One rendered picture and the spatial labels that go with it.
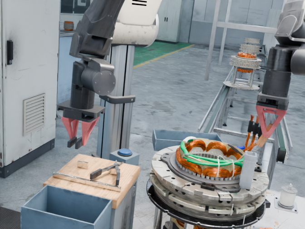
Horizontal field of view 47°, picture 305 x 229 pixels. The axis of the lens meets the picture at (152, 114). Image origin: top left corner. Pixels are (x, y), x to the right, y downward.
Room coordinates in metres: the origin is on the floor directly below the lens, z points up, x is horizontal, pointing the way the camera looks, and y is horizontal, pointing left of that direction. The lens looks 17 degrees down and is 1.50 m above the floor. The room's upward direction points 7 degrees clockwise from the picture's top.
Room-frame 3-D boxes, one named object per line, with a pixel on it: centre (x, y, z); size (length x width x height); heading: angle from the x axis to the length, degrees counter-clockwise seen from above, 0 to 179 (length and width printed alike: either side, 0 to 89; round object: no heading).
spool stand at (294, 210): (1.31, -0.59, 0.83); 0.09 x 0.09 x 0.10; 76
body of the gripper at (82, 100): (0.83, 0.17, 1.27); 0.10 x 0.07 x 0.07; 78
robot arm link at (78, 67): (0.82, 0.17, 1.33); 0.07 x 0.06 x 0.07; 39
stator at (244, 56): (3.81, -0.92, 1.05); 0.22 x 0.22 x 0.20
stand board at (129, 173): (0.84, 0.13, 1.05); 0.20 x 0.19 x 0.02; 168
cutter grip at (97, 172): (0.80, 0.12, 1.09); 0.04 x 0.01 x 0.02; 153
